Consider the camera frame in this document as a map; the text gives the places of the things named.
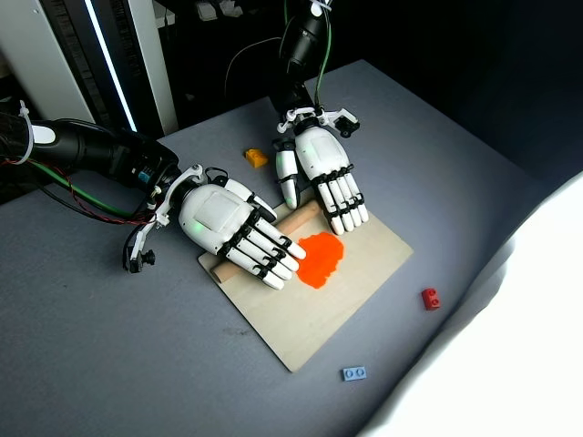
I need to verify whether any white backdrop sheet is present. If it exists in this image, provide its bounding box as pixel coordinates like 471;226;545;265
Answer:
354;168;583;437

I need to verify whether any orange play dough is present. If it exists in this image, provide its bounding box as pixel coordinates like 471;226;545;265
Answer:
295;230;346;291

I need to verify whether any red black twisted cable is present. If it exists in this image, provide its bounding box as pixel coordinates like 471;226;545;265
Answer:
26;161;159;227

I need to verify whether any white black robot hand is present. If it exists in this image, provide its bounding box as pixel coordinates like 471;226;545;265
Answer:
271;121;371;237
177;178;308;291

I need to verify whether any light wooden board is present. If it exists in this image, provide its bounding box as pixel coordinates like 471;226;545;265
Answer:
197;190;414;373

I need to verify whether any wooden rolling pin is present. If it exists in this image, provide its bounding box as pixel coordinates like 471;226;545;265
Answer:
213;199;322;283

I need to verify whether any red toy brick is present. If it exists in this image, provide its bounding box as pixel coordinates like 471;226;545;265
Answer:
420;287;443;311

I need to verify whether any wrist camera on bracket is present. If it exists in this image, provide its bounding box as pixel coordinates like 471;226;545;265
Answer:
121;218;159;274
325;107;362;138

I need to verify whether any green cable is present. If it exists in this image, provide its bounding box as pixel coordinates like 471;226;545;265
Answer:
29;161;136;218
313;0;334;109

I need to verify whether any yellow toy brick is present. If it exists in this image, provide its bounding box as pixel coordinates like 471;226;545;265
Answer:
244;147;269;168

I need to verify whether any grey table cloth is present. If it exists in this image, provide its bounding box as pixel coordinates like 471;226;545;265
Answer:
0;58;583;437

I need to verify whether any white cabinet with light strip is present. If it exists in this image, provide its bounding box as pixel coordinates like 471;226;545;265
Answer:
0;0;179;137

